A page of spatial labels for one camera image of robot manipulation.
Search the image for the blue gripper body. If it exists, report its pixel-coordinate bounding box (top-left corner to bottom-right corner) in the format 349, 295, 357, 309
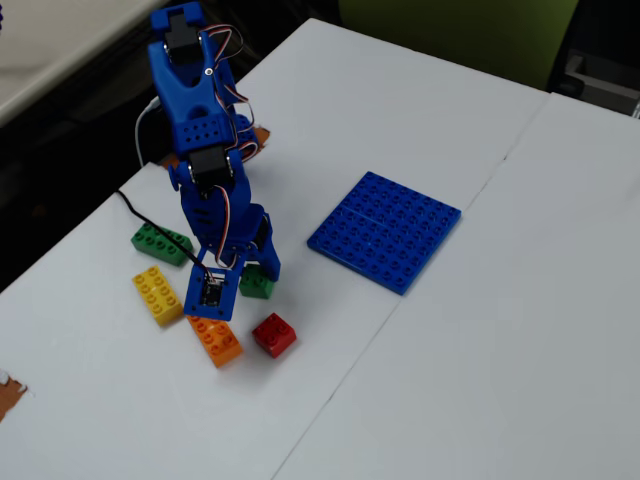
198, 203, 274, 270

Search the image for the green 2x2 block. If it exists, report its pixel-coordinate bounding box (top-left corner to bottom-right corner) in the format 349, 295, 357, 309
238, 264, 278, 301

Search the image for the red 2x2 block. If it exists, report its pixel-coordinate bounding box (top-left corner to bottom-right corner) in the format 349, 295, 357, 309
251, 312, 298, 360

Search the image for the orange 2x4 block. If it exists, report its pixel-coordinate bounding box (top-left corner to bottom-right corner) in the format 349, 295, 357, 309
186, 314, 245, 370

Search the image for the yellow 2x4 block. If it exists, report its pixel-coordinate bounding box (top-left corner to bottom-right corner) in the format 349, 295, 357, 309
131, 264, 186, 328

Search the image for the green 2x4 block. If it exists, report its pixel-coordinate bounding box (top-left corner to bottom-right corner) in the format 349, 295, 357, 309
130, 221, 195, 268

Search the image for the blue 8x8 plate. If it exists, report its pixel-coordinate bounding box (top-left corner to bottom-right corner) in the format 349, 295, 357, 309
306, 170, 463, 297

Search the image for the white foam board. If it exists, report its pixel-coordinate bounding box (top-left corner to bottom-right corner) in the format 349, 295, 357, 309
272, 92, 640, 480
0, 17, 551, 480

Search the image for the white desk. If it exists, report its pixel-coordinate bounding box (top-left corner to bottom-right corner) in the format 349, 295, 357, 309
0, 0, 172, 129

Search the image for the green chair back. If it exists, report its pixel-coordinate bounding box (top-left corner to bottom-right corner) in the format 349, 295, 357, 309
337, 0, 581, 93

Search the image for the grey box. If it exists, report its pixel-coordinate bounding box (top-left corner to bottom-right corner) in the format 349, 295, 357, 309
558, 47, 640, 120

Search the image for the red white servo wire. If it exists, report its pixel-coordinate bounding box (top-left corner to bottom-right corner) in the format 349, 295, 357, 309
219, 83, 262, 163
213, 185, 236, 268
198, 24, 247, 69

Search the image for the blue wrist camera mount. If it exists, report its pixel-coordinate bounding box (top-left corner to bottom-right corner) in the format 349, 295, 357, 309
182, 256, 238, 322

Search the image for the white cable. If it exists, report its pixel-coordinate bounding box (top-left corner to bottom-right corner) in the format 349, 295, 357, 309
134, 96, 164, 169

